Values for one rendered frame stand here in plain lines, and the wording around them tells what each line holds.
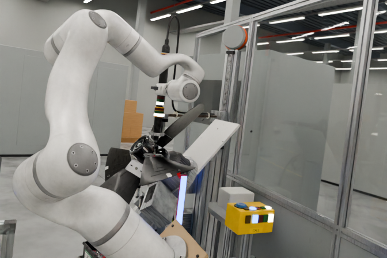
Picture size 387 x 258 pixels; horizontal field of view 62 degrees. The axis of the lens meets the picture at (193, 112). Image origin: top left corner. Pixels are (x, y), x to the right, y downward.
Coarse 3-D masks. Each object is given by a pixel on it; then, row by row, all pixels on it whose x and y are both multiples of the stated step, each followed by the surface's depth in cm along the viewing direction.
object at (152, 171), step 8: (144, 160) 139; (152, 160) 138; (160, 160) 139; (168, 160) 141; (144, 168) 131; (152, 168) 131; (160, 168) 130; (168, 168) 130; (176, 168) 130; (184, 168) 129; (192, 168) 128; (144, 176) 126; (152, 176) 125; (160, 176) 124; (144, 184) 121
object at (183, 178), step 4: (184, 176) 114; (184, 180) 115; (180, 184) 114; (184, 184) 115; (180, 188) 114; (184, 188) 115; (180, 192) 114; (184, 192) 115; (180, 196) 114; (184, 196) 115; (180, 200) 115; (180, 204) 115; (180, 208) 115; (180, 212) 115; (180, 216) 115; (180, 220) 115
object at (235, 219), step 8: (232, 208) 124; (240, 208) 122; (232, 216) 123; (240, 216) 119; (232, 224) 123; (240, 224) 119; (248, 224) 121; (256, 224) 122; (264, 224) 124; (272, 224) 125; (240, 232) 119; (248, 232) 121; (256, 232) 122; (264, 232) 124
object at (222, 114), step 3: (213, 111) 196; (216, 111) 195; (219, 111) 194; (222, 111) 197; (225, 111) 202; (216, 114) 195; (219, 114) 194; (222, 114) 195; (225, 114) 198; (213, 117) 196; (216, 117) 195; (219, 117) 194; (222, 117) 196; (225, 117) 199; (210, 120) 197; (213, 120) 196; (225, 120) 200
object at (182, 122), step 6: (192, 108) 142; (198, 108) 152; (204, 108) 162; (186, 114) 146; (192, 114) 154; (198, 114) 160; (180, 120) 150; (186, 120) 155; (192, 120) 160; (174, 126) 151; (180, 126) 155; (186, 126) 160; (168, 132) 152; (174, 132) 156
